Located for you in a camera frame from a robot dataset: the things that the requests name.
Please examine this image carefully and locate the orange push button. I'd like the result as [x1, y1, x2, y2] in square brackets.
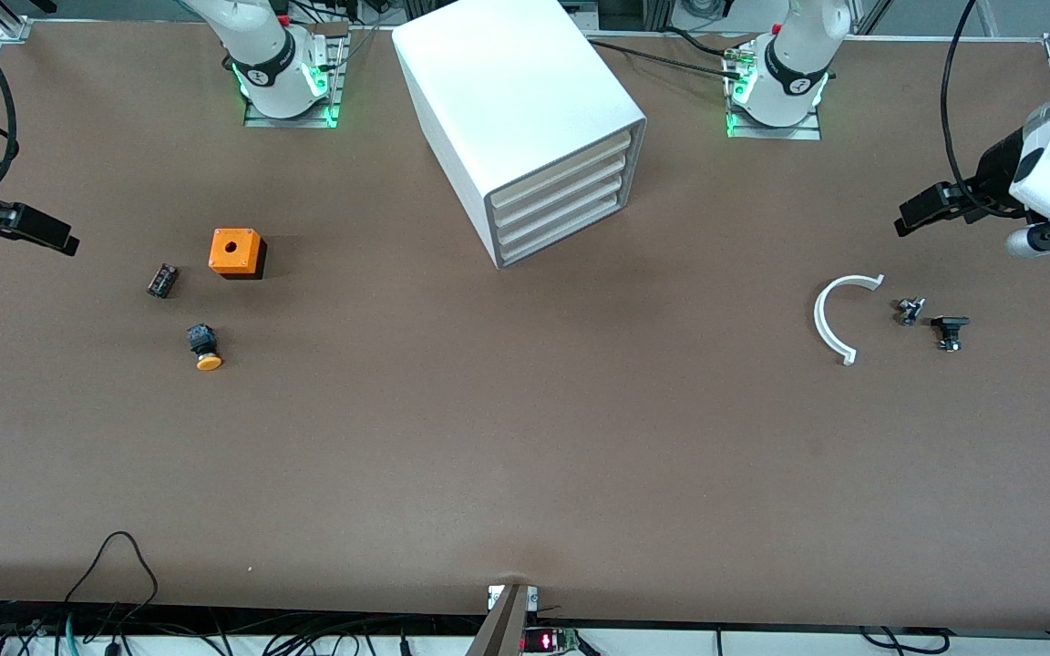
[187, 323, 224, 373]

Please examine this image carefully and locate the orange box with hole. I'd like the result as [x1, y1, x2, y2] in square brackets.
[208, 228, 267, 280]

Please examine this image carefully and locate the circuit board with red display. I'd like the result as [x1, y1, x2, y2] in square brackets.
[523, 626, 582, 656]

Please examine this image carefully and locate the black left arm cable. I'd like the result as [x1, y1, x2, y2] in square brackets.
[941, 0, 1029, 220]

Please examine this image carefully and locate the black flat-head switch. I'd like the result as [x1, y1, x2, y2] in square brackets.
[931, 315, 972, 354]

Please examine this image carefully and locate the white semicircular bracket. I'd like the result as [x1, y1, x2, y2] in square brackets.
[813, 273, 886, 367]

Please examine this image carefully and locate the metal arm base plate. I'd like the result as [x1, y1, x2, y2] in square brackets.
[726, 36, 823, 141]
[243, 22, 349, 129]

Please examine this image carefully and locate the black base power cable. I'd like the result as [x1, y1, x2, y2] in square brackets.
[583, 39, 746, 81]
[662, 26, 745, 61]

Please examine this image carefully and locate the thin black looped cable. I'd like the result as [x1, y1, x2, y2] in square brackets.
[63, 530, 160, 608]

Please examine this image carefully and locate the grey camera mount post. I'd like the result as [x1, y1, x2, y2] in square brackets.
[465, 583, 540, 656]

